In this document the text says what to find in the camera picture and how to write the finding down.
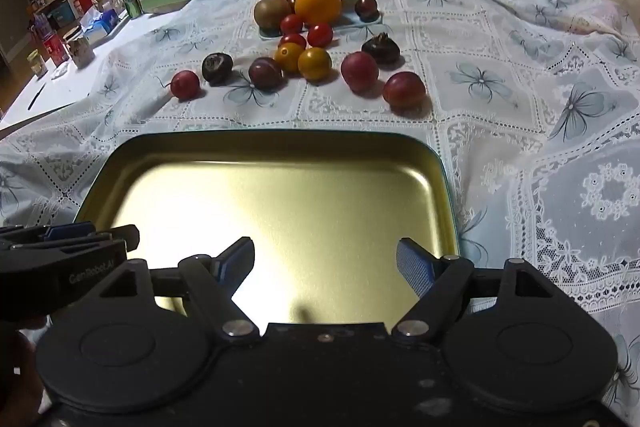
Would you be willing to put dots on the red box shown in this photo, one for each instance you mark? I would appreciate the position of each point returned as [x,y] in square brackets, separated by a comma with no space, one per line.
[54,49]

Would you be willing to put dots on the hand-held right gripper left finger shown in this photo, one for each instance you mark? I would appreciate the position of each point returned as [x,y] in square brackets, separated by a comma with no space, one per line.
[236,261]

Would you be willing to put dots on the small orange yellow tomato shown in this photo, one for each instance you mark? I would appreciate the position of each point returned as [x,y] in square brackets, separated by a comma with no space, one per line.
[287,59]
[315,64]

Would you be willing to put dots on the small glass jar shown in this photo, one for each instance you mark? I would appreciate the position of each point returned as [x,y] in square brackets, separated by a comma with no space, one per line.
[37,64]

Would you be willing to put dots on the small red plum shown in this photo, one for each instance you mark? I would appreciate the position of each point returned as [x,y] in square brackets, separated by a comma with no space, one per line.
[185,85]

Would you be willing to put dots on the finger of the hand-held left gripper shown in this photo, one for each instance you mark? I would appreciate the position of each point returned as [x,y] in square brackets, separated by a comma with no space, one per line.
[70,231]
[122,237]

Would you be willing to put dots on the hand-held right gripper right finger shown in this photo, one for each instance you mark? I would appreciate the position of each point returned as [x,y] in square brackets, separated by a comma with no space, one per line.
[414,267]

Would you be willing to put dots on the white lace floral tablecloth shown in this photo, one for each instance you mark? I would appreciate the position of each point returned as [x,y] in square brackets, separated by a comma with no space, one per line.
[500,132]

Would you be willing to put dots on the large orange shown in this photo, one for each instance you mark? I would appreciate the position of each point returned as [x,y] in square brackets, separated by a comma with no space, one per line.
[318,6]

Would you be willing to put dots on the green drink can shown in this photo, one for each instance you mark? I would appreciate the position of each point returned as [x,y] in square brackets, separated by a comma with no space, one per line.
[131,3]

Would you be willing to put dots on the dark brown water chestnut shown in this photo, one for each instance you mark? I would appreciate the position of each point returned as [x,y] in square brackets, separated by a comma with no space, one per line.
[217,68]
[381,49]

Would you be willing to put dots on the gold metal tray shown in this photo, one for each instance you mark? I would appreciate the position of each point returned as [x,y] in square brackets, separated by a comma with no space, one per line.
[270,217]

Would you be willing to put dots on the blue tissue box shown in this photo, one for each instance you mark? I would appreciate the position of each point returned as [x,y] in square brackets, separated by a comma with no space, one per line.
[98,27]

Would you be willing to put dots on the black pen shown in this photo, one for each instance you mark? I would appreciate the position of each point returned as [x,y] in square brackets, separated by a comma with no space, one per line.
[38,96]

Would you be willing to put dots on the pale green rectangular plate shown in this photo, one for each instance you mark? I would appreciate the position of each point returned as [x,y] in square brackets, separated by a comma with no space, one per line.
[350,23]

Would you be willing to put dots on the patterned pen cup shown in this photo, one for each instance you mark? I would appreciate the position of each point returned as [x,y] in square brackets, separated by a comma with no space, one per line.
[80,52]

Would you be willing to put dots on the brown kiwi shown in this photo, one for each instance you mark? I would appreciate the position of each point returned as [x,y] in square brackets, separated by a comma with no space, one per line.
[271,14]

